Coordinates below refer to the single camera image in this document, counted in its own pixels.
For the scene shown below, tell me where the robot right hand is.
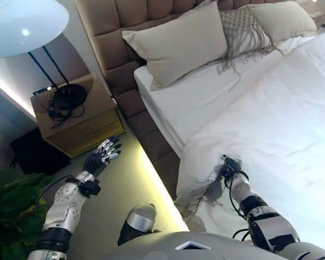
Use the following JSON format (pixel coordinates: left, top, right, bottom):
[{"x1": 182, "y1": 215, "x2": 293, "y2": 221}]
[{"x1": 220, "y1": 154, "x2": 246, "y2": 180}]

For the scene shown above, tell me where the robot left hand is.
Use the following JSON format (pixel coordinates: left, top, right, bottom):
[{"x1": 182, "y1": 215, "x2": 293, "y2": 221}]
[{"x1": 82, "y1": 136, "x2": 123, "y2": 180}]

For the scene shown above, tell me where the white duvet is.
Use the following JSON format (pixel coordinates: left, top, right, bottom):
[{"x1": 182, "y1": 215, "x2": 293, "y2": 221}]
[{"x1": 174, "y1": 32, "x2": 325, "y2": 256}]

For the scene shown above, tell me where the wooden nightstand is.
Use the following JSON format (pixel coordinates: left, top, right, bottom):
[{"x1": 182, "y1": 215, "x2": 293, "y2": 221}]
[
  {"x1": 295, "y1": 0, "x2": 325, "y2": 31},
  {"x1": 29, "y1": 74, "x2": 127, "y2": 158}
]

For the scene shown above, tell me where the black box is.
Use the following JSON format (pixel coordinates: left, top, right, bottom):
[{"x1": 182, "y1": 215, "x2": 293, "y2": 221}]
[{"x1": 9, "y1": 127, "x2": 73, "y2": 176}]

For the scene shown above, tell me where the silver robot left leg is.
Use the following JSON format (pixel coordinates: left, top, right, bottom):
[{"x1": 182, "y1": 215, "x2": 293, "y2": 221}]
[{"x1": 118, "y1": 203, "x2": 164, "y2": 246}]

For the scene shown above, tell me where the grey robot torso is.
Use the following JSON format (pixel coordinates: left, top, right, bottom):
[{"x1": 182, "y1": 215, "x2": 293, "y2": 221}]
[{"x1": 148, "y1": 231, "x2": 262, "y2": 260}]

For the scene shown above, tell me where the small black device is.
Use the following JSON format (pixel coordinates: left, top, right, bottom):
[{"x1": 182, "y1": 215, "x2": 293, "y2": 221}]
[{"x1": 32, "y1": 86, "x2": 54, "y2": 96}]

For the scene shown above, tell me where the green potted plant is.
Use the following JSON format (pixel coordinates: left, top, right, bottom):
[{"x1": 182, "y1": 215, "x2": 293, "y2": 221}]
[{"x1": 0, "y1": 167, "x2": 55, "y2": 260}]

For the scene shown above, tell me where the beige pillow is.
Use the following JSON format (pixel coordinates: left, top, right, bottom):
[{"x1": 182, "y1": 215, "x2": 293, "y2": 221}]
[
  {"x1": 249, "y1": 0, "x2": 318, "y2": 43},
  {"x1": 121, "y1": 1, "x2": 229, "y2": 92}
]

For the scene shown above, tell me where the woven fringed cushion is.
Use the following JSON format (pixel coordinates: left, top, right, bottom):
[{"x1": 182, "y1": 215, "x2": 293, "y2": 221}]
[{"x1": 216, "y1": 6, "x2": 285, "y2": 90}]

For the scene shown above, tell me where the lamp with white shade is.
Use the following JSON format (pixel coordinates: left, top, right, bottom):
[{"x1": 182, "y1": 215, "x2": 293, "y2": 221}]
[{"x1": 0, "y1": 0, "x2": 88, "y2": 109}]

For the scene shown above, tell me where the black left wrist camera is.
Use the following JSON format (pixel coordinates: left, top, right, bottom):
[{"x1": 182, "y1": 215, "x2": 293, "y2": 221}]
[{"x1": 77, "y1": 178, "x2": 102, "y2": 198}]

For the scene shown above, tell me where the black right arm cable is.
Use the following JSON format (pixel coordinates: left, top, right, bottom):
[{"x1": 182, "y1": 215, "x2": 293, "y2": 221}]
[{"x1": 226, "y1": 173, "x2": 250, "y2": 245}]

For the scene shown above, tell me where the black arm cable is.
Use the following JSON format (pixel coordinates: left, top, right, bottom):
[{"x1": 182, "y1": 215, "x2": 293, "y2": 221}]
[
  {"x1": 36, "y1": 175, "x2": 80, "y2": 210},
  {"x1": 226, "y1": 173, "x2": 250, "y2": 245}
]

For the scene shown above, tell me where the brown upholstered bed frame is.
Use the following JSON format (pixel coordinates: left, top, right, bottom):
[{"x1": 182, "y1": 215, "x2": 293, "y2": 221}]
[{"x1": 115, "y1": 89, "x2": 185, "y2": 202}]

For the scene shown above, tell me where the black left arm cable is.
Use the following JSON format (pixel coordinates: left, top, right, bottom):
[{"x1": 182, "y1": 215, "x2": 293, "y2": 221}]
[{"x1": 36, "y1": 175, "x2": 80, "y2": 210}]

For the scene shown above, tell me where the black lamp base with cables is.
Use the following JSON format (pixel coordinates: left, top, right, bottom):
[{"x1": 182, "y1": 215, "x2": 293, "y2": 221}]
[{"x1": 40, "y1": 97, "x2": 87, "y2": 130}]

